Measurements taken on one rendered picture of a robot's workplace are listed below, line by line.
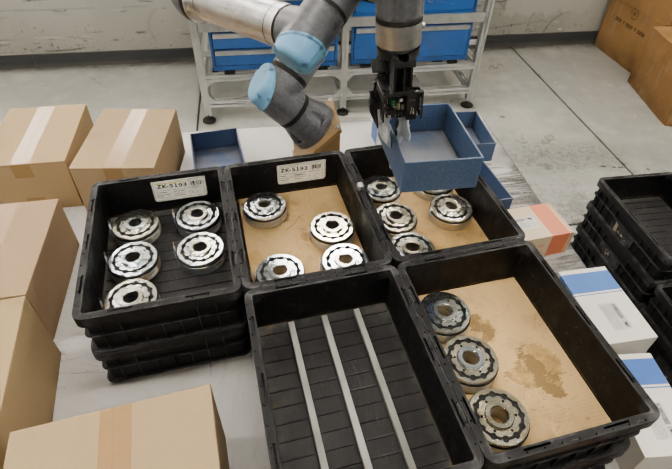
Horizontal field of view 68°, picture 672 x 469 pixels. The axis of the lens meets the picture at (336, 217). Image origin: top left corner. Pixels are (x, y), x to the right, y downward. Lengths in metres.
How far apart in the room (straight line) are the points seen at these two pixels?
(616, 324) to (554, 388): 0.27
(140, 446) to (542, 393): 0.68
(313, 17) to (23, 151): 1.01
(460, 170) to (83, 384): 0.87
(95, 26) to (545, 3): 3.28
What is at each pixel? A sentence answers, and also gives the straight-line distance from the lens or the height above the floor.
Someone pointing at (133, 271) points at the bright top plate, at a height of 0.86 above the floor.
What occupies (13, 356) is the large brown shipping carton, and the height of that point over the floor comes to 0.90.
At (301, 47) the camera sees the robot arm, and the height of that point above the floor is 1.33.
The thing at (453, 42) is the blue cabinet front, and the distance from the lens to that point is 3.23.
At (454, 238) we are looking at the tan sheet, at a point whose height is 0.83.
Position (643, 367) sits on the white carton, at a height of 0.79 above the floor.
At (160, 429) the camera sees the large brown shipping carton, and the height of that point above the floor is 0.90.
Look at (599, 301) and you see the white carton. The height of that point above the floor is 0.79.
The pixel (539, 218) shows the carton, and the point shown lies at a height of 0.77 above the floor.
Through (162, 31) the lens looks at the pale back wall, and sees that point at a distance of 3.94.
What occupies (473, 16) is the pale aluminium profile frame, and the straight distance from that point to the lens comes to 3.17.
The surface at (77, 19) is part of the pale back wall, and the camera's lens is 4.03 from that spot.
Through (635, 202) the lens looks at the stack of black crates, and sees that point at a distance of 2.14.
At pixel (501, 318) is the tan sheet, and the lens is 1.10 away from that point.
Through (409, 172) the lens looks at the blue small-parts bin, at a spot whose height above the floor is 1.11.
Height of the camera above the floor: 1.67
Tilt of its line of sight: 43 degrees down
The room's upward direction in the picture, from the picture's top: 2 degrees clockwise
